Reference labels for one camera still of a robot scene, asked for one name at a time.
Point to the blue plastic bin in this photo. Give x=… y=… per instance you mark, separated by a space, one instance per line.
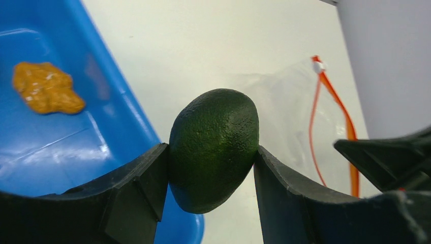
x=44 y=154

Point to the golden fried nugget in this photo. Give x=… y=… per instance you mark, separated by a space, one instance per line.
x=46 y=89

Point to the green toy avocado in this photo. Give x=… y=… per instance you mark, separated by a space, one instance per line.
x=212 y=147

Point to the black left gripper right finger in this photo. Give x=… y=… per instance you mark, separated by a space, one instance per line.
x=295 y=209

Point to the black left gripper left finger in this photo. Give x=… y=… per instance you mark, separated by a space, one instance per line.
x=122 y=206

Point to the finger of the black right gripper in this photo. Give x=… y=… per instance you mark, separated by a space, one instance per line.
x=391 y=164

